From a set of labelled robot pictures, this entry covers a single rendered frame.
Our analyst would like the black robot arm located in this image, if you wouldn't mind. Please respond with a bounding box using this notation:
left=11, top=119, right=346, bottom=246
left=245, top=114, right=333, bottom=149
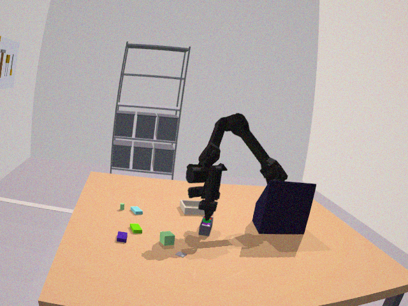
left=186, top=113, right=288, bottom=199

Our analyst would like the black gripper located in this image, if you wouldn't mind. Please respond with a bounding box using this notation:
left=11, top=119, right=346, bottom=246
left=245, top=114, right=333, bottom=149
left=198, top=182, right=221, bottom=221

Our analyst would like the purple cube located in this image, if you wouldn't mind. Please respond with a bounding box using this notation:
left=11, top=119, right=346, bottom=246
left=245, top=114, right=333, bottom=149
left=117, top=231, right=128, bottom=243

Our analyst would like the light blue flat block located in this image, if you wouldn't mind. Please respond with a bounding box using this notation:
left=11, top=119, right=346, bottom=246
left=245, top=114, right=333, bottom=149
left=131, top=207, right=143, bottom=215

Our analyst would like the white shallow tray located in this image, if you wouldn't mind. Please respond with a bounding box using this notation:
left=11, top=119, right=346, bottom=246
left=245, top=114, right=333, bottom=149
left=180, top=200, right=205, bottom=215

